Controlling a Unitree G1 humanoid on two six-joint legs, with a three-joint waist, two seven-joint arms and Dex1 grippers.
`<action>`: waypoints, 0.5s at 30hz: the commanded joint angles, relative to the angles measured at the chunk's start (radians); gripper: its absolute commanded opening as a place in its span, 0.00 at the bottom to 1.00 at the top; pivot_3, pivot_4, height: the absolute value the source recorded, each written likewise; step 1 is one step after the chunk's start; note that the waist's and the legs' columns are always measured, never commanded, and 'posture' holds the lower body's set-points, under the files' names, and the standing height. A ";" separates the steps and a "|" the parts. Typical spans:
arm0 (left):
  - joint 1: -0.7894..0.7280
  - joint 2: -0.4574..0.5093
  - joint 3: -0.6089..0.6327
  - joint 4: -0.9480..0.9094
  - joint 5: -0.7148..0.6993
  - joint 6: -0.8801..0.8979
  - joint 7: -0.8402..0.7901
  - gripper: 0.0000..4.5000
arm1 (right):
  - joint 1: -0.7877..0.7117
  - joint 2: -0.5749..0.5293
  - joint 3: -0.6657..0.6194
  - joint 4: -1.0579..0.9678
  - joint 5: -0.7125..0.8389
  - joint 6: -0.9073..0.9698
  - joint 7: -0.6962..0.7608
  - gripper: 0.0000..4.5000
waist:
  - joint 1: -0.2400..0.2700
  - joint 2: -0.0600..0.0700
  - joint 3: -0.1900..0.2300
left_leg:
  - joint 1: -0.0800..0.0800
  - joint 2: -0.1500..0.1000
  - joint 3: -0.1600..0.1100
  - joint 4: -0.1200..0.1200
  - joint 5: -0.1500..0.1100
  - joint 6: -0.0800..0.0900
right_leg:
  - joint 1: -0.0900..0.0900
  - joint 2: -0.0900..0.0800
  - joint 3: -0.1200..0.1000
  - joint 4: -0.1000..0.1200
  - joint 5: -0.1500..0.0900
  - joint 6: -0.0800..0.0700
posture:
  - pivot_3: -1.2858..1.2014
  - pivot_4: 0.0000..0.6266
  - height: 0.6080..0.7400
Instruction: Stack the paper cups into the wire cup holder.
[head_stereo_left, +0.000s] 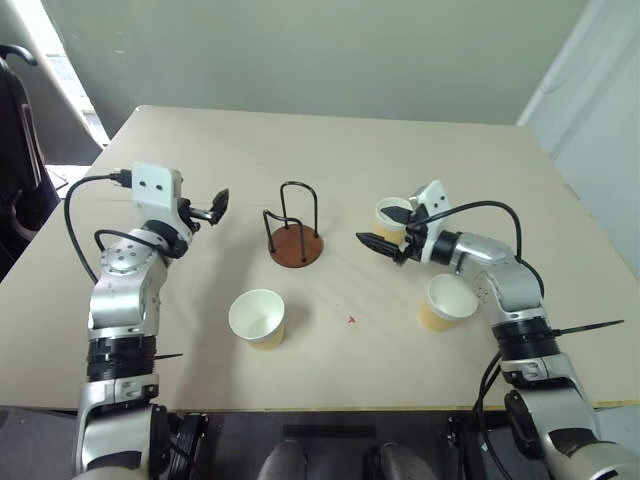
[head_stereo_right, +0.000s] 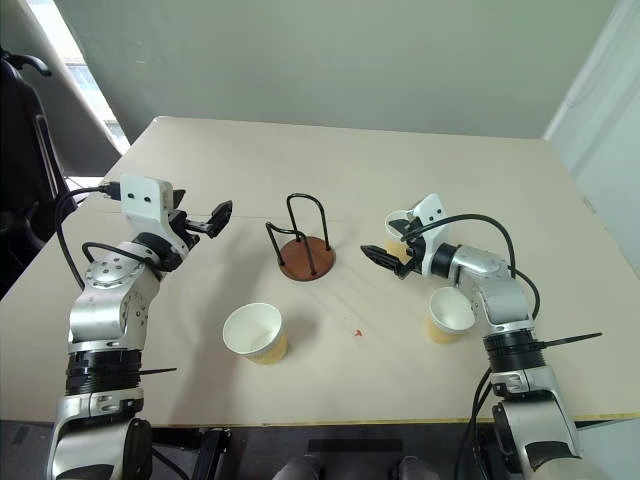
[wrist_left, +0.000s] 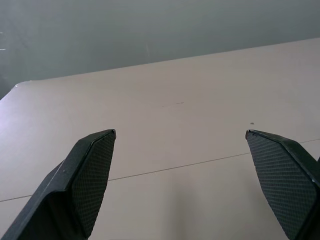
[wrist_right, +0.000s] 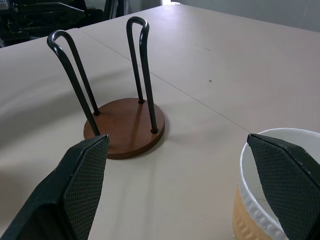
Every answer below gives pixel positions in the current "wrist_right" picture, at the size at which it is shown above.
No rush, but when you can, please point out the black equipment stand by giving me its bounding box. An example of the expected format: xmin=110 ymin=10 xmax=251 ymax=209
xmin=0 ymin=0 xmax=161 ymax=48

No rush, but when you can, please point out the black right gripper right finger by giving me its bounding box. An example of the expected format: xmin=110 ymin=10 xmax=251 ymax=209
xmin=246 ymin=133 xmax=320 ymax=240

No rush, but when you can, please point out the wooden base wire cup holder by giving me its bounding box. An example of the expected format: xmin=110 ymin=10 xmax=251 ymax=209
xmin=46 ymin=16 xmax=166 ymax=161

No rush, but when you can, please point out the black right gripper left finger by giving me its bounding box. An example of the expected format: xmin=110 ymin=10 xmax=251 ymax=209
xmin=0 ymin=134 xmax=111 ymax=240

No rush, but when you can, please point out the tan paper cup white rim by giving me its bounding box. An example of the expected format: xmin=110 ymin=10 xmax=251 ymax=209
xmin=231 ymin=128 xmax=320 ymax=240

